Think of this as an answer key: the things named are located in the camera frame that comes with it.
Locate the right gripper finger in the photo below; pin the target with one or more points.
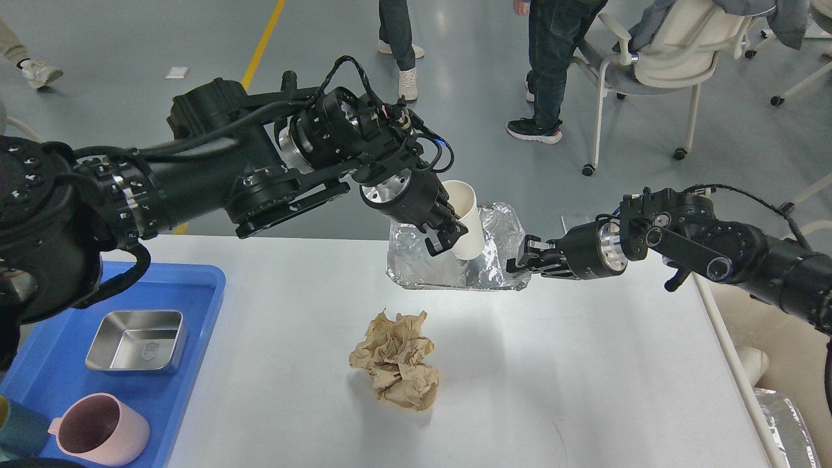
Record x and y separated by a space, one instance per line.
533 248
555 268

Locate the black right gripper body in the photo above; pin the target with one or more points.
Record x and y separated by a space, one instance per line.
593 250

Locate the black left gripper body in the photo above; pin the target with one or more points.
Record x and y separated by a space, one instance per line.
410 197

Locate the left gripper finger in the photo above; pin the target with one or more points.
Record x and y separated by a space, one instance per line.
447 214
448 232

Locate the white paper cup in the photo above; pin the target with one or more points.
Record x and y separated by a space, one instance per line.
462 198

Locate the aluminium foil tray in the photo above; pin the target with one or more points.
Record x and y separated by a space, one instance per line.
410 266

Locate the brown paper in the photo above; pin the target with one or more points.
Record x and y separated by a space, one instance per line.
393 354

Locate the square stainless steel tray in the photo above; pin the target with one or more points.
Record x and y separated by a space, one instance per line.
138 342

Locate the pink plastic mug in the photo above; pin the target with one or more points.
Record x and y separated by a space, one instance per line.
101 429

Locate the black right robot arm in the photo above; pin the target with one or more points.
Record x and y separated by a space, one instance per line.
683 228

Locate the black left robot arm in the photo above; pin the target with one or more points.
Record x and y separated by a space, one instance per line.
73 220

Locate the clear floor plate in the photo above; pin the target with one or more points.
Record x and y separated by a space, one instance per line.
570 221

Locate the person with white sneakers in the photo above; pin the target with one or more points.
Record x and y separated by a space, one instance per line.
395 38

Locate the person with black sneakers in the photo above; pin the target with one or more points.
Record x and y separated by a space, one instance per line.
555 30

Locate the white grey office chair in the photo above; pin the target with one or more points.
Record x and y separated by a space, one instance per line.
677 49

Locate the cream plastic bin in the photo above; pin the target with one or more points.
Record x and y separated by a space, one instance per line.
796 353

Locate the person in khaki trousers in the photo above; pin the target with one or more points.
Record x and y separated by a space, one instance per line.
38 74

